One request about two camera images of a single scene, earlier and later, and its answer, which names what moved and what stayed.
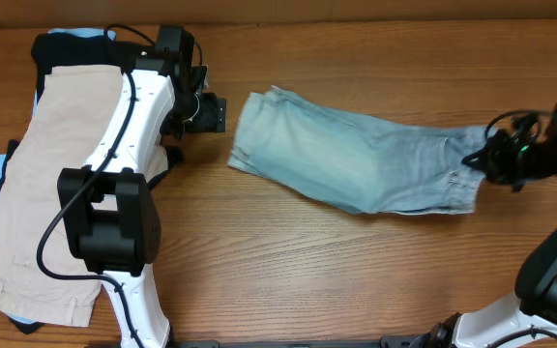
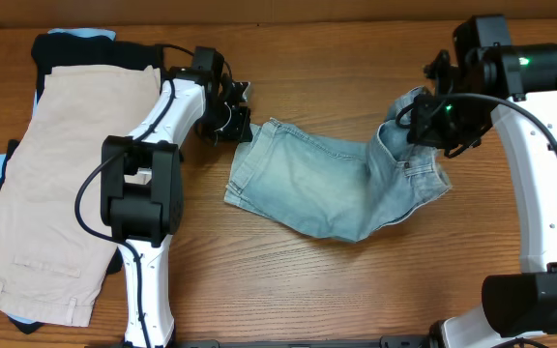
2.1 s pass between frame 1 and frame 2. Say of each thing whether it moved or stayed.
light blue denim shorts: moved
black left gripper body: moved
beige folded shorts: stayed
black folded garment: stayed
